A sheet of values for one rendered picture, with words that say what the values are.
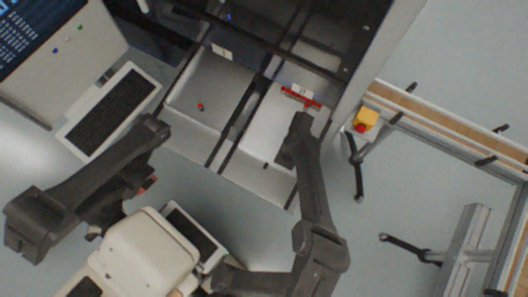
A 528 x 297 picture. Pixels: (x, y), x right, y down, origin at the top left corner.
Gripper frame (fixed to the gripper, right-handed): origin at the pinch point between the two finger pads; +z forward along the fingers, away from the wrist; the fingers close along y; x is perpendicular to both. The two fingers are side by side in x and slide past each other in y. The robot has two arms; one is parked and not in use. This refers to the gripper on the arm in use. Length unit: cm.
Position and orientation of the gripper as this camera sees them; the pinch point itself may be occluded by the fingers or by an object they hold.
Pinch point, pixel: (287, 158)
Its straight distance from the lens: 128.2
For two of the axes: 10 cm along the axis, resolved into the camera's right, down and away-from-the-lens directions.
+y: 4.6, -8.5, 2.4
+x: -8.9, -4.5, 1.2
